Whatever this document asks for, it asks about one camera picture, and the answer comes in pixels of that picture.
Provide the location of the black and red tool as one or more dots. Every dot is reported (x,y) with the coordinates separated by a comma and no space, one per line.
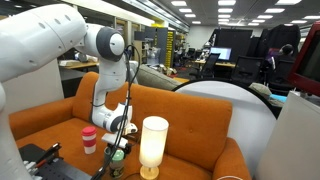
(48,154)

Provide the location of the red framed screen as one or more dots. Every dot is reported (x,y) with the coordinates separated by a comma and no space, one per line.
(308,56)

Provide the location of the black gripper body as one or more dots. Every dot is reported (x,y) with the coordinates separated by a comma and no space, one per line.
(120,148)

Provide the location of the person in dark clothes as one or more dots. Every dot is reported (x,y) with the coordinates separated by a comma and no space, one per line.
(278,55)

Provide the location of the small white object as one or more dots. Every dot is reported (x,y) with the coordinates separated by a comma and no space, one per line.
(31,168)

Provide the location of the black platform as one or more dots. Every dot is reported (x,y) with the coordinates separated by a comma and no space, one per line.
(63,171)

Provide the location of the black partition wall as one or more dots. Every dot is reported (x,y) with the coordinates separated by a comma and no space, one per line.
(235,40)

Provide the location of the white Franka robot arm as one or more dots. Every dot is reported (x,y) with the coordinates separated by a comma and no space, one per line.
(40,36)

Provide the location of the white board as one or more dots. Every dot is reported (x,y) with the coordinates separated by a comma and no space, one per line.
(293,146)

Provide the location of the black office chair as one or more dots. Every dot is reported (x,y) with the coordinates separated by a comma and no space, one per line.
(210,65)
(246,68)

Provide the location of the yellow shelf rack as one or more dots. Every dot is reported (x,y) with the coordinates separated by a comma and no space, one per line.
(169,46)

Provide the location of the green jar lid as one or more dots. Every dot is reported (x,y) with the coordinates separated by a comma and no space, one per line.
(118,155)

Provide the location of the orange fabric couch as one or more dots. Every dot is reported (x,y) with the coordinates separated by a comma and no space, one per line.
(193,126)

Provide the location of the wooden lamp base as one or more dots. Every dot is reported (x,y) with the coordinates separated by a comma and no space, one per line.
(153,140)

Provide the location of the wooden table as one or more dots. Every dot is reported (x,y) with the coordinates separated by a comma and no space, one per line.
(78,64)

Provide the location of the grey sofa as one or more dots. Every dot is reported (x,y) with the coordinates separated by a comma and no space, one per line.
(153,78)

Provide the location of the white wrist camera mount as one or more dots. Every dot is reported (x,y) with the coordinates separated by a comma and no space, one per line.
(114,140)

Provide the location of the round white reflector panel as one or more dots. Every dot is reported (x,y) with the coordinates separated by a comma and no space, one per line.
(243,113)

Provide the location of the red and white cup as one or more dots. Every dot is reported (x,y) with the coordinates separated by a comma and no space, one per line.
(89,141)

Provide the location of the lit computer monitor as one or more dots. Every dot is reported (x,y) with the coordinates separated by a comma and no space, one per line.
(221,53)

